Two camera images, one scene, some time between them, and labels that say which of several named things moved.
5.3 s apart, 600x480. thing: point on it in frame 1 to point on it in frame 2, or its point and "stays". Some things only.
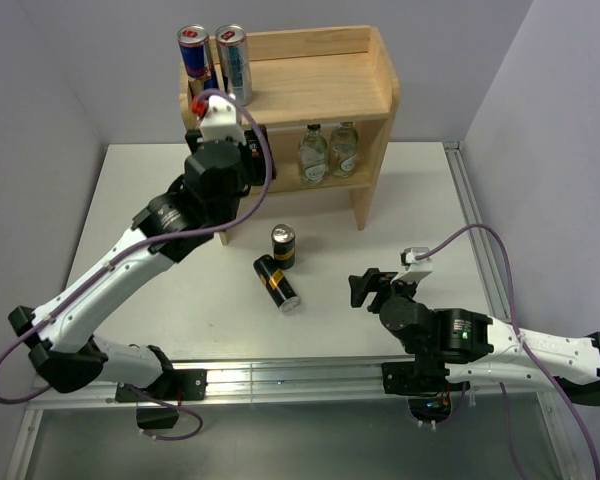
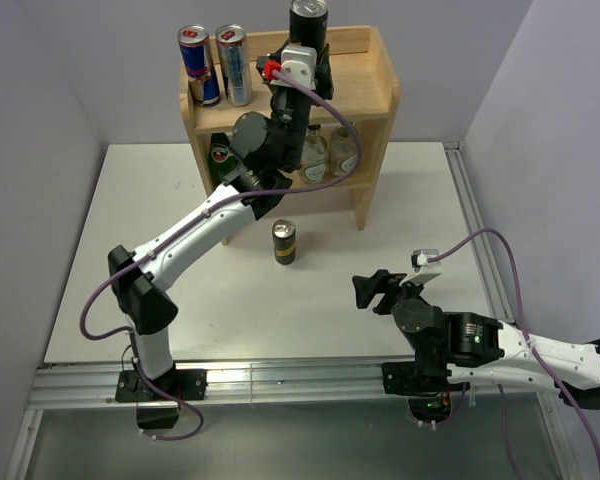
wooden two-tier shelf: [327, 95] stays
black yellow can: [277, 283] to [308, 22]
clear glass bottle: [313, 157] stays
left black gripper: [256, 164] to [324, 87]
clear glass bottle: [343, 149] stays
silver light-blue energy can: [233, 49] stays
